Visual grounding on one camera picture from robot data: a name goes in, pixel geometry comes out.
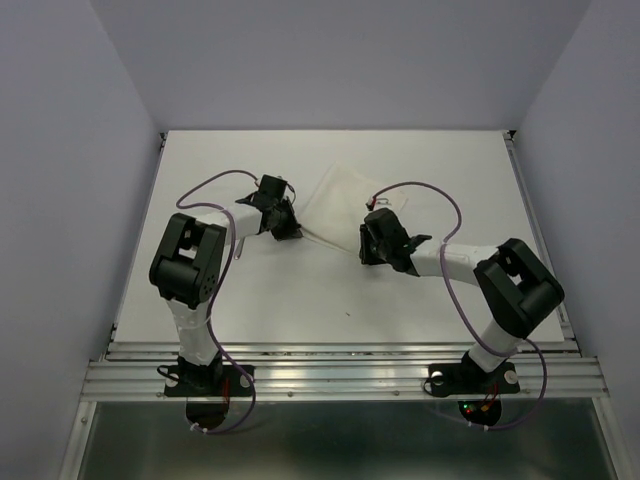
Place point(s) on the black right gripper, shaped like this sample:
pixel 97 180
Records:
pixel 365 255

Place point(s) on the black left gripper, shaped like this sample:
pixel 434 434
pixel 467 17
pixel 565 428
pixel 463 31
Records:
pixel 292 228

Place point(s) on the white cloth napkin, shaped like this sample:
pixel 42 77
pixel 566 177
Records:
pixel 337 207

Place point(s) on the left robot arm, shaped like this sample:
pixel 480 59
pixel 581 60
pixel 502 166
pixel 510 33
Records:
pixel 191 262

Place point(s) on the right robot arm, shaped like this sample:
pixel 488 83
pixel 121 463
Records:
pixel 519 290

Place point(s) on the silver table knife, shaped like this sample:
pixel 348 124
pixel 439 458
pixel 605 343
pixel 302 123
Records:
pixel 238 250

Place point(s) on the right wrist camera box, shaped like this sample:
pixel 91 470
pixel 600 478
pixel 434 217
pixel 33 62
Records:
pixel 377 202

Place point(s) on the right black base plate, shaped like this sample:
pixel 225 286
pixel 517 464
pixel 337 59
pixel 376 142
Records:
pixel 447 379

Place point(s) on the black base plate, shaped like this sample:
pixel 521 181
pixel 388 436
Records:
pixel 185 380
pixel 447 379

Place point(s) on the aluminium right side rail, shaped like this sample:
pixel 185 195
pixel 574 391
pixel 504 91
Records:
pixel 564 321

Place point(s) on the aluminium rail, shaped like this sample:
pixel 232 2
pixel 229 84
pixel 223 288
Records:
pixel 564 321
pixel 308 372

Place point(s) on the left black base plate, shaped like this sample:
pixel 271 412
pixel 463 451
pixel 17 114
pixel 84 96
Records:
pixel 185 380

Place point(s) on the aluminium front rail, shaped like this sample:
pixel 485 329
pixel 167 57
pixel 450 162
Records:
pixel 308 372

